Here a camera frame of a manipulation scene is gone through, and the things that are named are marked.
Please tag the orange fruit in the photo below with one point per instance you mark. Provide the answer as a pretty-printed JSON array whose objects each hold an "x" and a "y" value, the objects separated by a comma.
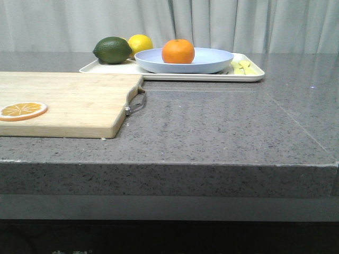
[{"x": 178, "y": 51}]

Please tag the wooden cutting board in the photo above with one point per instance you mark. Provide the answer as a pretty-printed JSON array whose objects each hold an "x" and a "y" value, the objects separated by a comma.
[{"x": 79, "y": 105}]

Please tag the yellow lemon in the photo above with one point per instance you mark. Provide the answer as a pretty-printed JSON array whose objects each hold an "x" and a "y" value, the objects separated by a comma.
[{"x": 138, "y": 43}]

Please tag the yellow-green spoon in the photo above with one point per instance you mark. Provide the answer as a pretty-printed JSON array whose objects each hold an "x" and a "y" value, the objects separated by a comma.
[
  {"x": 237, "y": 68},
  {"x": 246, "y": 66}
]

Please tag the green lime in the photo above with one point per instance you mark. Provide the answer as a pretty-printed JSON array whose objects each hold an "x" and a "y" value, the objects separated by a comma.
[{"x": 112, "y": 50}]

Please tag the orange slice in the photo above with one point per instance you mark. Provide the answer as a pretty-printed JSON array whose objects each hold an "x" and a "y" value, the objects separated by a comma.
[{"x": 22, "y": 111}]

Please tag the white curtain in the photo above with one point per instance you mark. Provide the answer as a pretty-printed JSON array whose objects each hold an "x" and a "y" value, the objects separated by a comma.
[{"x": 238, "y": 26}]

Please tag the metal cutting board handle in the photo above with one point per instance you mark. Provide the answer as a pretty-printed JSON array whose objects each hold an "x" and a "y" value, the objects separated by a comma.
[{"x": 137, "y": 103}]

